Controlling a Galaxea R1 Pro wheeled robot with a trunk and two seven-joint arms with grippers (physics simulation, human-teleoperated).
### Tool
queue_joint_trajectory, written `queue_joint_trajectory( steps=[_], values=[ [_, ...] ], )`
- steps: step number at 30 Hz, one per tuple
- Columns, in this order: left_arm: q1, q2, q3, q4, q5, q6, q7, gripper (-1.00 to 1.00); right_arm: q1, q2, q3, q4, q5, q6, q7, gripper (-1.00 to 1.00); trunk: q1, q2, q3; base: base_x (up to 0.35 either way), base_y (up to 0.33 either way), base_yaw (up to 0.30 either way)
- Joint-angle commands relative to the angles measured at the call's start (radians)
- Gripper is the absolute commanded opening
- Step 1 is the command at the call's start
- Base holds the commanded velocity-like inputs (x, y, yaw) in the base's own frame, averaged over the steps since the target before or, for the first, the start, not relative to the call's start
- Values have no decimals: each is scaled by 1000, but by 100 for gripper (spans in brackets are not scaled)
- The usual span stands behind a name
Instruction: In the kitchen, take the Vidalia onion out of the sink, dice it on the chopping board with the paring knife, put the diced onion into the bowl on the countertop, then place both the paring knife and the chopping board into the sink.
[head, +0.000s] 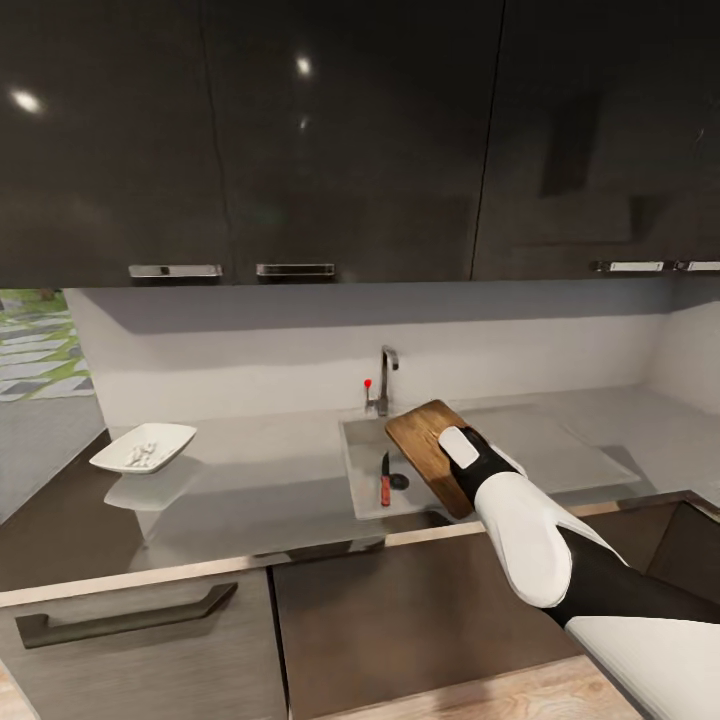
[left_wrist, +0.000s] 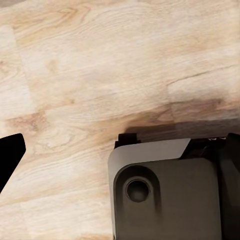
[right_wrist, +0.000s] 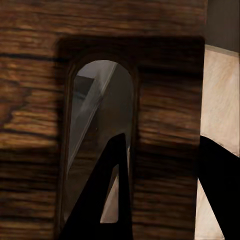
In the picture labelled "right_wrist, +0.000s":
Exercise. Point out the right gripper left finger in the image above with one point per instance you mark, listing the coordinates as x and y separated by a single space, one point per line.
84 220

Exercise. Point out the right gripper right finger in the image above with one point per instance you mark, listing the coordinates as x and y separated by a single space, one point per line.
219 175

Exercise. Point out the cutting board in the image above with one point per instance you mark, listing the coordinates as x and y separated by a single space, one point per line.
43 46

